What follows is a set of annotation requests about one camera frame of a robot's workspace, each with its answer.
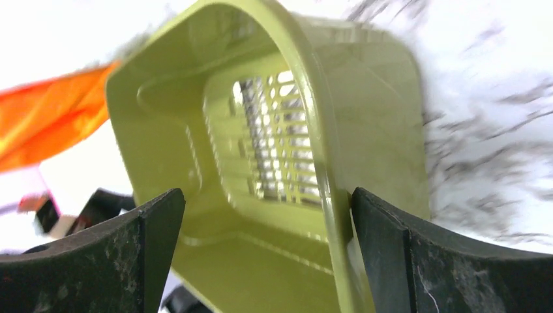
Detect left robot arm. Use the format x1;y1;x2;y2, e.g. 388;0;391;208
2;188;136;255

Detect orange shorts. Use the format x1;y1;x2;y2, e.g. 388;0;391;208
1;62;118;171

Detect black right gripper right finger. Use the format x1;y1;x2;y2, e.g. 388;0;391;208
351;188;552;312

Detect olive green plastic basket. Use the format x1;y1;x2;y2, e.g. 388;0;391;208
106;1;429;312

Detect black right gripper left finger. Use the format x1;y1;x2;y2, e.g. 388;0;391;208
1;188;185;312

